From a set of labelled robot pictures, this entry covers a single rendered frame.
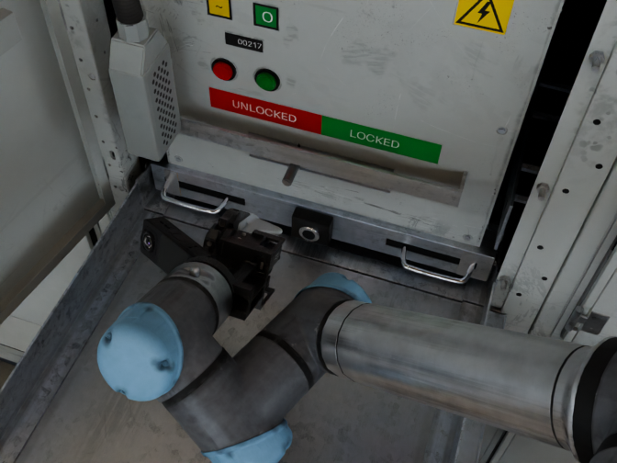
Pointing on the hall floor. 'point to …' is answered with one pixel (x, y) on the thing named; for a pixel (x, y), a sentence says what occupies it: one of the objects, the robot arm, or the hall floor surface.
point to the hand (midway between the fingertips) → (248, 223)
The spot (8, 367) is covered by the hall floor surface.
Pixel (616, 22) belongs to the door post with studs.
